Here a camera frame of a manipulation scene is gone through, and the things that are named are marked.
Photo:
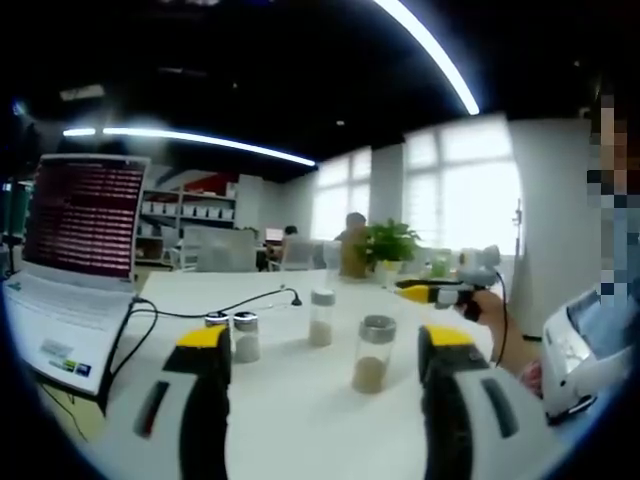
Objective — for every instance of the seasoning bottle brown granules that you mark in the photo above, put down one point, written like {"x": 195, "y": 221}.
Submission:
{"x": 374, "y": 360}

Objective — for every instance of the large bright window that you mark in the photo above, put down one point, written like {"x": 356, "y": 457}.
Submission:
{"x": 465, "y": 200}
{"x": 340, "y": 200}

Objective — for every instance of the green drink bottle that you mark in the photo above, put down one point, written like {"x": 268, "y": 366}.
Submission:
{"x": 439, "y": 269}

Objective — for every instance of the seasoning bottle pale tan powder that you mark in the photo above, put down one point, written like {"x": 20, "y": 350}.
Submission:
{"x": 321, "y": 320}

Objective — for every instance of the teal board on stand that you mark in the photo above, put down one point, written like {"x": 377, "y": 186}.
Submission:
{"x": 17, "y": 210}

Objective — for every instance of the white storage shelf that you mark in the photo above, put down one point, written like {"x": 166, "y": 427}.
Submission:
{"x": 165, "y": 192}

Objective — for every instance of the row of white storage bins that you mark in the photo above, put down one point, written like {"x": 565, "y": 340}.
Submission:
{"x": 200, "y": 211}

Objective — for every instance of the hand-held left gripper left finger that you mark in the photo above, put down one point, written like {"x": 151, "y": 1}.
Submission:
{"x": 205, "y": 415}

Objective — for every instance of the white chest-worn device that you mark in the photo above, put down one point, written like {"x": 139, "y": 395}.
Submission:
{"x": 575, "y": 350}

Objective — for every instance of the white t-shirt red print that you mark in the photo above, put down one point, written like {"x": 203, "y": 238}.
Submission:
{"x": 532, "y": 377}

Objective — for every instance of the person's right hand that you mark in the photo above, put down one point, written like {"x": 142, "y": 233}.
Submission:
{"x": 489, "y": 307}

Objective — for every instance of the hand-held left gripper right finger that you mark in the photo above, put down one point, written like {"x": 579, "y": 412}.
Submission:
{"x": 445, "y": 410}

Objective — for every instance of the potted green plant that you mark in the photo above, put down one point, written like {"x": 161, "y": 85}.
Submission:
{"x": 390, "y": 242}

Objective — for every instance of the silver open laptop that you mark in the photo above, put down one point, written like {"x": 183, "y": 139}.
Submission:
{"x": 85, "y": 215}

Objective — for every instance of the long ceiling light strip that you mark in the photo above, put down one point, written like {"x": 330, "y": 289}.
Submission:
{"x": 450, "y": 70}
{"x": 200, "y": 139}

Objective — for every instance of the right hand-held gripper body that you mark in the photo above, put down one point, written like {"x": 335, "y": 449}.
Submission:
{"x": 477, "y": 265}

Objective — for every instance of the brown paper bag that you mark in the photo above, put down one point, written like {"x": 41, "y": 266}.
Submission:
{"x": 352, "y": 262}

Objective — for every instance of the seasoning bottle white powder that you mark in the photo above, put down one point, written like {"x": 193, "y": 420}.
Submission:
{"x": 246, "y": 345}
{"x": 217, "y": 319}

